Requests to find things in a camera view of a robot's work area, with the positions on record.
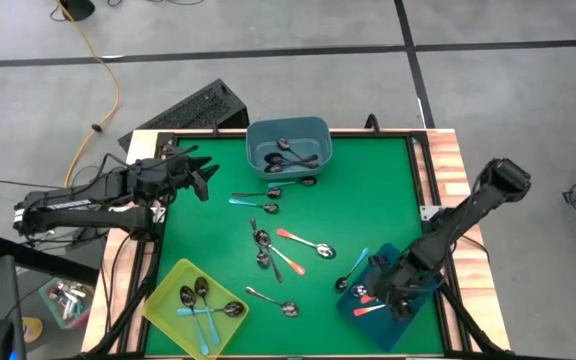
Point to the all-metal spoon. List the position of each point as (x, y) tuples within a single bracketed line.
[(274, 192), (289, 309), (283, 144), (263, 259), (277, 272), (273, 159), (274, 168)]

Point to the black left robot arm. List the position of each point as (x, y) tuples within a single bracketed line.
[(83, 217)]

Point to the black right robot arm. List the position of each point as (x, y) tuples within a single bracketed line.
[(468, 215)]

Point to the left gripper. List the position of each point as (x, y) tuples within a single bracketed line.
[(180, 175)]

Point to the blue plastic tray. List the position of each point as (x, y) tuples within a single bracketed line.
[(398, 335)]

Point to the black round stand base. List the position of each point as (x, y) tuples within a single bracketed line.
[(77, 7)]

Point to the teal bin of cutlery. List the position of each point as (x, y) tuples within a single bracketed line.
[(65, 302)]

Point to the black table border frame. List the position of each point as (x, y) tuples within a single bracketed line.
[(164, 142)]

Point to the black curved loop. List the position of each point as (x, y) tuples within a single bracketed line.
[(372, 116)]

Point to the black floor beam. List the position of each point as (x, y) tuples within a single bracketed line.
[(43, 257)]

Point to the black frame strut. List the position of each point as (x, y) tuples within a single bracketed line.
[(128, 305), (463, 320)]

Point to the green table mat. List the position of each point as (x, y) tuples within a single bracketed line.
[(368, 165)]

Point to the yellow-green plastic tray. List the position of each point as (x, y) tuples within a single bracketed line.
[(168, 315)]

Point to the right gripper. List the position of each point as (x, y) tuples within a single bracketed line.
[(403, 275)]

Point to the black perforated box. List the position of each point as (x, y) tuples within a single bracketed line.
[(193, 112)]

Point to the yellow disc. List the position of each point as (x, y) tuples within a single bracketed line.
[(32, 330)]

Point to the grey-blue plastic tub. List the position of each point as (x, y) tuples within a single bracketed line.
[(313, 140)]

